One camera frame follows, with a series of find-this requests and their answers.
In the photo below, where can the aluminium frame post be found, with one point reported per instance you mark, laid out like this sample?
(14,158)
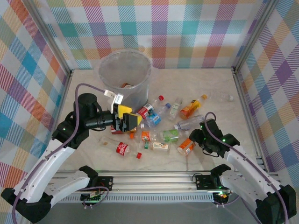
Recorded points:
(53,42)
(254,35)

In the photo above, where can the translucent plastic bin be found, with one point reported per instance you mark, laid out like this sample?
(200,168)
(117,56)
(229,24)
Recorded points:
(137,93)

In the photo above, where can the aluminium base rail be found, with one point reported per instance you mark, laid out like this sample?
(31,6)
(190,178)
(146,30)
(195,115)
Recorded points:
(151,182)

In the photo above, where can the crushed bottle orange label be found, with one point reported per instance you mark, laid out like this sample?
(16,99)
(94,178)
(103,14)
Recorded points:
(145,136)

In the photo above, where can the green circuit board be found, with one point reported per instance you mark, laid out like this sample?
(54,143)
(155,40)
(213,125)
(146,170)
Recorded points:
(92,198)
(222,196)

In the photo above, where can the orange label juice bottle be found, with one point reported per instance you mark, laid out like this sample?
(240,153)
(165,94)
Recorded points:
(186,146)

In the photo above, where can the clear bottle green-white label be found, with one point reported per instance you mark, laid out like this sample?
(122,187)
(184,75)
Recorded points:
(174,109)

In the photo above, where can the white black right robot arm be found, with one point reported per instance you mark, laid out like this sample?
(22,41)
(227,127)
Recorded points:
(247,163)

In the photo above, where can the orange juice bottle orange cap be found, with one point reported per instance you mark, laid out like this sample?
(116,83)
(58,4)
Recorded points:
(190,107)

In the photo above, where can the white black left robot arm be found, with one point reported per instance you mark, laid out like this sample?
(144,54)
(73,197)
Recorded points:
(46,163)

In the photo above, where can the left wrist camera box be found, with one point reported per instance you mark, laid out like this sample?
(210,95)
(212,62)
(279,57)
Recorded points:
(119,99)

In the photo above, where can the plaid fabric backdrop panel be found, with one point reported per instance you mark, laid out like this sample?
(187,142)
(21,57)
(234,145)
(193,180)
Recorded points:
(23,93)
(163,35)
(280,93)

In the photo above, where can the aluminium side frame rail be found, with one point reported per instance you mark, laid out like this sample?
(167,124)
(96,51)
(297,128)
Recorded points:
(241,93)
(65,88)

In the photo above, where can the clear bottle green label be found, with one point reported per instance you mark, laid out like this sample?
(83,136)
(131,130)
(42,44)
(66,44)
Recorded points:
(171,134)

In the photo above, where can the small orange drink bottle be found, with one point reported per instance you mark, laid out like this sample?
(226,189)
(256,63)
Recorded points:
(126,85)

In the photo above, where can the clear unlabelled bottle white cap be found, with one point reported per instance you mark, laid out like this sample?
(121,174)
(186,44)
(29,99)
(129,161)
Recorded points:
(219,96)

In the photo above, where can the right green circuit board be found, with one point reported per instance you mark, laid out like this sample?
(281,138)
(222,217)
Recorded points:
(222,196)

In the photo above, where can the blue cap blue label bottle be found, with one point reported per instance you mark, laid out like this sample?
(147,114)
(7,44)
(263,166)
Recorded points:
(156,118)

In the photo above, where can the red cola label bottle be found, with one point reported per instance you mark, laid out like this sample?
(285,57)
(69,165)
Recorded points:
(122,148)

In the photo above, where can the clear bottle white label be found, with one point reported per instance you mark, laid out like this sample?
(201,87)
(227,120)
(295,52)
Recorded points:
(161,146)

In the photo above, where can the red cap red-white label bottle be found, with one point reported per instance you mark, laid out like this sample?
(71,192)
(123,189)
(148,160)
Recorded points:
(146,109)

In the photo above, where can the red gold tea drink carton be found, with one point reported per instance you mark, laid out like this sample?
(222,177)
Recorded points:
(115,131)

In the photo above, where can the clear unlabelled bottle blue cap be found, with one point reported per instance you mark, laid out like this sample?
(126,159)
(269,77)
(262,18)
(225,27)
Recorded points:
(189,122)

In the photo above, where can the left green circuit board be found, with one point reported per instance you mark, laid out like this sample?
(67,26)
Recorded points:
(92,198)

